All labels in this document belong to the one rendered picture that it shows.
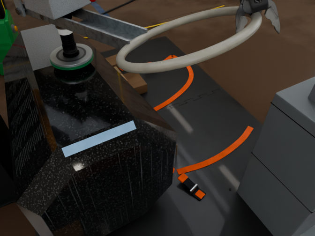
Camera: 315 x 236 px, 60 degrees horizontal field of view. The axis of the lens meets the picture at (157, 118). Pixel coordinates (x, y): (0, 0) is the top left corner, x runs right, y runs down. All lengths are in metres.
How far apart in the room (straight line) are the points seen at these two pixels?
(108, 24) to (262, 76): 1.98
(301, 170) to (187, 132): 1.03
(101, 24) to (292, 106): 0.89
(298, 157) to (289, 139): 0.09
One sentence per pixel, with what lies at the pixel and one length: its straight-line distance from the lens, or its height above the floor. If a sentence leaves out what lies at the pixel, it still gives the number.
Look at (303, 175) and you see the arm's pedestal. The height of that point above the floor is 0.58.
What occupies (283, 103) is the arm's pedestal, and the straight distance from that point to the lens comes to 1.30.
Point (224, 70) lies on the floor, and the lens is 2.90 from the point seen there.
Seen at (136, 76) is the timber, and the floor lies 0.11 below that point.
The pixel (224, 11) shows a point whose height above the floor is 1.19.
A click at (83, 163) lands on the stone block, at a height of 0.74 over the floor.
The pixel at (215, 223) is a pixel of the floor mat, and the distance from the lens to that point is 1.78.
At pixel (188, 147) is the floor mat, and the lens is 2.07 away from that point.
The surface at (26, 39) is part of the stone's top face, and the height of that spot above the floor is 0.80.
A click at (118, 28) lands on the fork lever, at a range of 1.23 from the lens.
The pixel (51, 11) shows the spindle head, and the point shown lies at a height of 1.15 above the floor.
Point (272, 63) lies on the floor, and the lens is 3.17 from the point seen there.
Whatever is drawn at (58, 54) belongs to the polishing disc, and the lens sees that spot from 1.52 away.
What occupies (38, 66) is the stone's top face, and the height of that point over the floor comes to 0.80.
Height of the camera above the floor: 1.61
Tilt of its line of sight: 45 degrees down
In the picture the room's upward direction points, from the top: straight up
